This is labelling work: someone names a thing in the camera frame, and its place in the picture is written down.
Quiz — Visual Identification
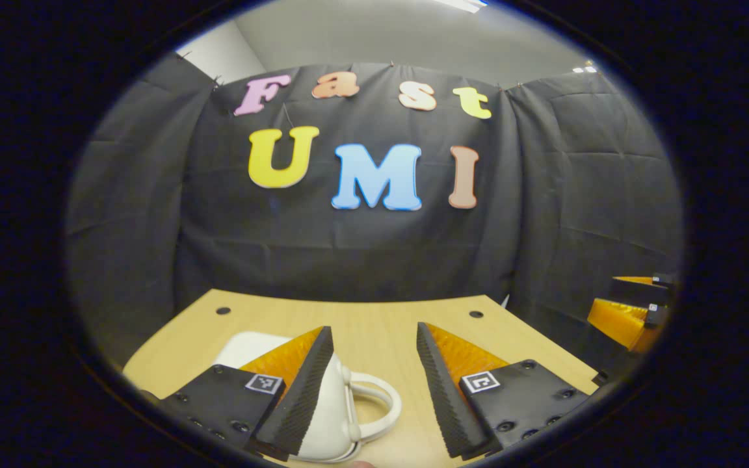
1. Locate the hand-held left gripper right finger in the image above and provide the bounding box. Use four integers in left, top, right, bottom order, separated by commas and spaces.
416, 322, 601, 461

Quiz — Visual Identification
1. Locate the ceiling light panel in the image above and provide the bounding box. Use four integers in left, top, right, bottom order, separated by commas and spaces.
433, 0, 489, 14

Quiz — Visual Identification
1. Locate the black backdrop cloth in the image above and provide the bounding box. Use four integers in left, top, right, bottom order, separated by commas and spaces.
66, 52, 684, 391

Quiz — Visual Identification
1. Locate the small white suitcase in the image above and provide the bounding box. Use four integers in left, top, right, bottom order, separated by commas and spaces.
213, 331, 403, 463

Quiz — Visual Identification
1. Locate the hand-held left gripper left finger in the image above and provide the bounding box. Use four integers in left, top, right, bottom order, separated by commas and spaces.
144, 326, 335, 463

